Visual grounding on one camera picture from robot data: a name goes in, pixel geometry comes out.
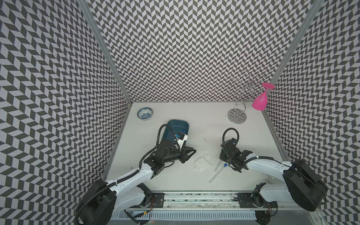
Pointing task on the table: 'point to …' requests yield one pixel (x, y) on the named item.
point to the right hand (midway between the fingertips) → (222, 157)
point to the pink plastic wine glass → (260, 102)
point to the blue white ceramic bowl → (145, 113)
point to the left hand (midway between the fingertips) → (194, 152)
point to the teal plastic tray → (178, 126)
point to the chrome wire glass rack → (237, 115)
